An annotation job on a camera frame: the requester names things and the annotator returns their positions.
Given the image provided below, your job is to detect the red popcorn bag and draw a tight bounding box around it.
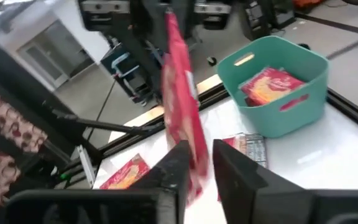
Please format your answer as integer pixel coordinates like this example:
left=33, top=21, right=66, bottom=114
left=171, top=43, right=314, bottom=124
left=239, top=67, right=306, bottom=106
left=161, top=11, right=210, bottom=206
left=99, top=153, right=151, bottom=190
left=244, top=96, right=262, bottom=108
left=218, top=133, right=269, bottom=170

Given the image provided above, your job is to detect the light wooden side board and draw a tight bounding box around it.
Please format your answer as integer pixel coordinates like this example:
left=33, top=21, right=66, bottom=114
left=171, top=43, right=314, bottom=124
left=108, top=73, right=224, bottom=143

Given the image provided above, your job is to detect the glass door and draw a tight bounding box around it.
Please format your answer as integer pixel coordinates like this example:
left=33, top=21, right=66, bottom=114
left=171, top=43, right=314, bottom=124
left=16, top=19, right=96, bottom=91

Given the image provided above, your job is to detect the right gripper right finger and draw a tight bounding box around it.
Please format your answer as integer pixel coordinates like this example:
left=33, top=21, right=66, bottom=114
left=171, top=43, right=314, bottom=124
left=212, top=139, right=358, bottom=224

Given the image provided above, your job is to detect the cream red patterned cloth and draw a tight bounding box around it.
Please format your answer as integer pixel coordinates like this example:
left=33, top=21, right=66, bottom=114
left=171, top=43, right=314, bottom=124
left=0, top=81, right=48, bottom=208

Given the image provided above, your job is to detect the teal plastic basket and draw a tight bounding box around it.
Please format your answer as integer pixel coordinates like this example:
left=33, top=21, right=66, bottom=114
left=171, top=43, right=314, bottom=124
left=216, top=35, right=329, bottom=139

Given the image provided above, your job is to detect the black computer case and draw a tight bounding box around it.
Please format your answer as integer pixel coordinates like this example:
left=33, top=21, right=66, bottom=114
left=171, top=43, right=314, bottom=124
left=244, top=1, right=273, bottom=41
left=268, top=0, right=295, bottom=30

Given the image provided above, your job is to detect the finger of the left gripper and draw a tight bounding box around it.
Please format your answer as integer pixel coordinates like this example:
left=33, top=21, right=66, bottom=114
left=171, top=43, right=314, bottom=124
left=178, top=4, right=199, bottom=46
left=143, top=2, right=167, bottom=52

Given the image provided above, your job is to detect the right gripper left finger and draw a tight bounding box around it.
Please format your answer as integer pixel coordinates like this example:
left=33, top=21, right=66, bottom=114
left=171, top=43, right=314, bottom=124
left=4, top=139, right=193, bottom=224

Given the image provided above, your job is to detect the blue black equipment cart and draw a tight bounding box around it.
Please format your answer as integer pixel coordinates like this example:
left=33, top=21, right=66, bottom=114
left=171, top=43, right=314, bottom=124
left=100, top=43, right=155, bottom=106

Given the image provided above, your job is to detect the orange floor device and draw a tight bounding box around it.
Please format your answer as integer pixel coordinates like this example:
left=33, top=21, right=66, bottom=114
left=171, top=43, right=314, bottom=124
left=292, top=0, right=323, bottom=9

